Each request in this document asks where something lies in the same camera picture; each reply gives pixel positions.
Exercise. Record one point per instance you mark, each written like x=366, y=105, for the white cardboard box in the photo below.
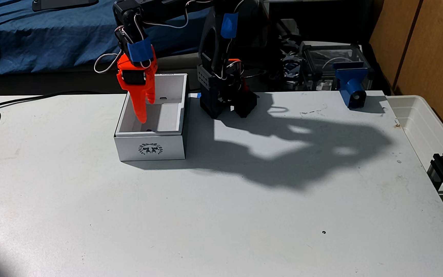
x=150, y=148

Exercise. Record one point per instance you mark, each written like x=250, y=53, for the blue bed sheet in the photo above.
x=52, y=34

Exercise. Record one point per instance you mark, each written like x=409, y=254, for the dark flat device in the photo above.
x=64, y=4

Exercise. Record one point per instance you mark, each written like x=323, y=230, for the white plastic tub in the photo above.
x=417, y=123

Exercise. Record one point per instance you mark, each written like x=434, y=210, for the wooden cupboard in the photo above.
x=429, y=50

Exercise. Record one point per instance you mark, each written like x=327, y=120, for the clear enclosure black frame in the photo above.
x=321, y=61

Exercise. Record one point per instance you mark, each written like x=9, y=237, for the blue printed clamp mount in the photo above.
x=350, y=86

